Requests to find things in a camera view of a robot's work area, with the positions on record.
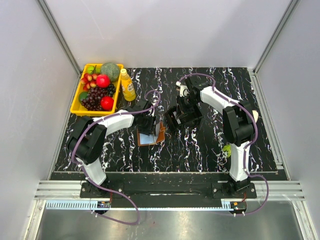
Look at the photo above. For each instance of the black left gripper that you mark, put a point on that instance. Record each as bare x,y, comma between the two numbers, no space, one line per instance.
151,130

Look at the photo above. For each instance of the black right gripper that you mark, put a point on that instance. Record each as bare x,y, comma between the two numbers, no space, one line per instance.
181,98

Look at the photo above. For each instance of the brown leather card holder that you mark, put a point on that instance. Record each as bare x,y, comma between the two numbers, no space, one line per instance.
149,140

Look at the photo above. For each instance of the black plastic card box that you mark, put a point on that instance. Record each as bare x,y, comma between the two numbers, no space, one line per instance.
177,119

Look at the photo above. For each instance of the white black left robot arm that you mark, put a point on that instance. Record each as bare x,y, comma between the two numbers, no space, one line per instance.
88,136

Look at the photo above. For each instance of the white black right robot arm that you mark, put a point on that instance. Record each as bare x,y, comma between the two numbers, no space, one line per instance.
238,120

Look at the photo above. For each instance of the yellow juice bottle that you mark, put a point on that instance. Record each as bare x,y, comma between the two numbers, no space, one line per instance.
127,86

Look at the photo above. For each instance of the red pomegranate lower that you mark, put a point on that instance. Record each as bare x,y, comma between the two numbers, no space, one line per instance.
107,103

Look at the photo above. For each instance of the red pomegranate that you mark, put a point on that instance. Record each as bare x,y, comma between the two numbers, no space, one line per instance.
107,103
103,81

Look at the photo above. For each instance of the black grape bunch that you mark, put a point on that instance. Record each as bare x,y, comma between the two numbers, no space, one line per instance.
110,90

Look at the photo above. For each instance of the dark purple grape bunch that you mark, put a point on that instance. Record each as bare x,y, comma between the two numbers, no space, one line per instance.
92,102

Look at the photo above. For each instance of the red pomegranate upper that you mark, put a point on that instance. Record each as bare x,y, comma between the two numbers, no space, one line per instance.
103,81

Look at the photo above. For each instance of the green melon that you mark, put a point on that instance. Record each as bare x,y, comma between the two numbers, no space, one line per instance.
112,70

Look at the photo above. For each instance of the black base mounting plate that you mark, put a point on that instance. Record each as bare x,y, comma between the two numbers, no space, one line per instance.
177,190

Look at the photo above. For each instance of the green lime fruit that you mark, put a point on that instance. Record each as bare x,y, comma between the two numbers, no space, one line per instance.
82,96

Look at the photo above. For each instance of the small red fruit cluster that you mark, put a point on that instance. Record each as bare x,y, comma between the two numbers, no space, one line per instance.
88,81

